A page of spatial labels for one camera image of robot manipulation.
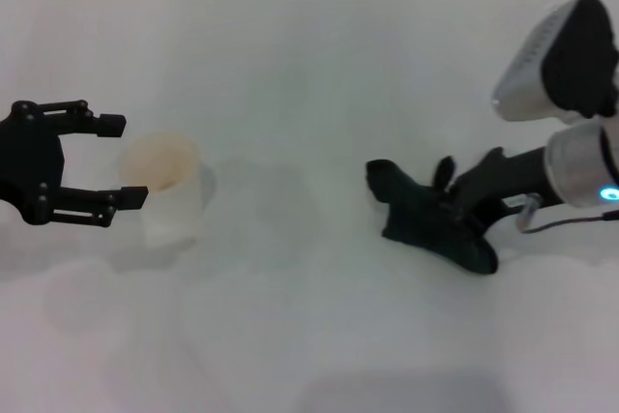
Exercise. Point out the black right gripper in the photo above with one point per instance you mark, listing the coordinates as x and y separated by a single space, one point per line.
512 181

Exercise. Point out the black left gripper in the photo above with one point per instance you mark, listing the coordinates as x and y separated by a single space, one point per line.
29 166

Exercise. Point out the dark blue rag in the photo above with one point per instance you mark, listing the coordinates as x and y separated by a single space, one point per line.
411 215

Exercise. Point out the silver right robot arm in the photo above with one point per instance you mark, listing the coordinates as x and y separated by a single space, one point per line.
527 69

